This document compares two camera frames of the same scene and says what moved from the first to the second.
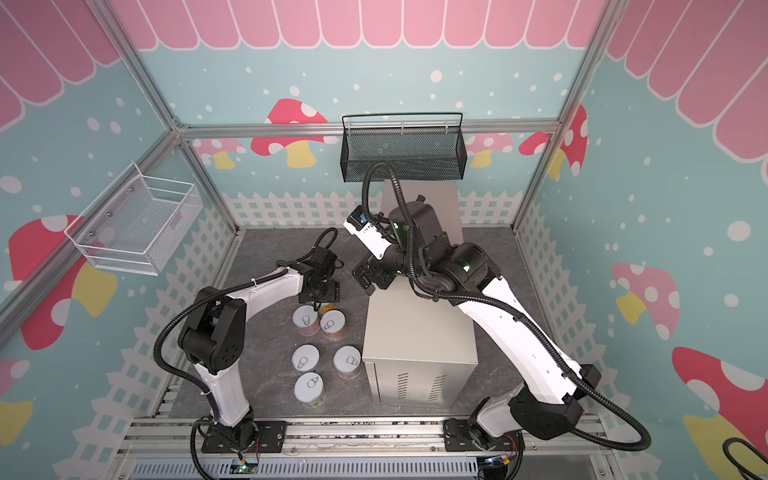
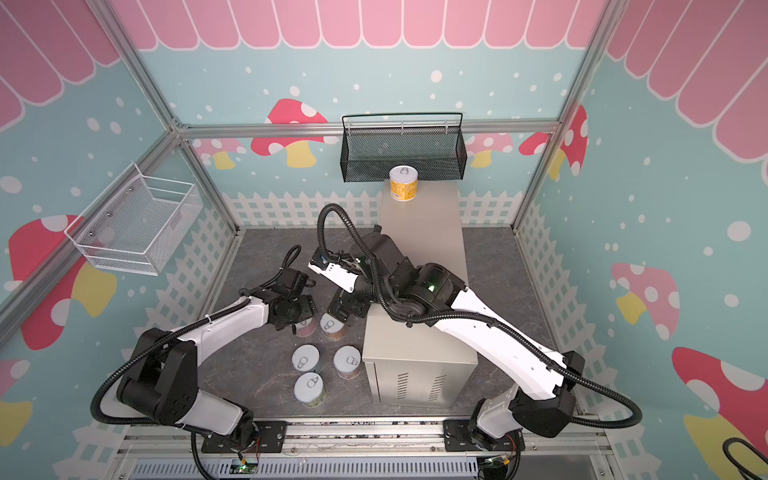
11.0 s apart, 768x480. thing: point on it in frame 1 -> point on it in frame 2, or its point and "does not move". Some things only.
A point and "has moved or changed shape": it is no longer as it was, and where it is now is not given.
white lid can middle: [305, 357] does not move
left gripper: [333, 294] -> [308, 310]
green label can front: [310, 389] does not move
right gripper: [372, 275] -> [351, 304]
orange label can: [333, 324] does not move
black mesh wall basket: [417, 146] does not move
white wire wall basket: [137, 223] does not move
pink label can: [306, 320] does not move
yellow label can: [326, 308] has moved or changed shape
